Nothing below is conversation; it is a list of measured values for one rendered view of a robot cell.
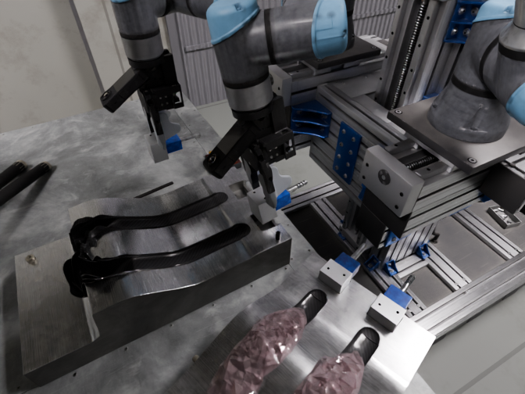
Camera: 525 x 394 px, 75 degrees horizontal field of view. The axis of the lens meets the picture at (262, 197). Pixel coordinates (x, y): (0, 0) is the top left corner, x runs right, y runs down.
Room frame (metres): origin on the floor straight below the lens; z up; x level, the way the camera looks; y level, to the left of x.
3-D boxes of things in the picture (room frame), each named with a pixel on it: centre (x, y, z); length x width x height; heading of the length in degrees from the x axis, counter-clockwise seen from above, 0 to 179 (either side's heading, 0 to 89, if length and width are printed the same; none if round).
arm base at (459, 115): (0.63, -0.43, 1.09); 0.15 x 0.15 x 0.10
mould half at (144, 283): (0.42, 0.22, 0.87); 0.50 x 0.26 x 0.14; 120
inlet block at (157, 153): (0.71, 0.22, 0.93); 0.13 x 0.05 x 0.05; 120
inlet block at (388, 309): (0.32, -0.25, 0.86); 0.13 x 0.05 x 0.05; 137
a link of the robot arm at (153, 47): (0.70, 0.24, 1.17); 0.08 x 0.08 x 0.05
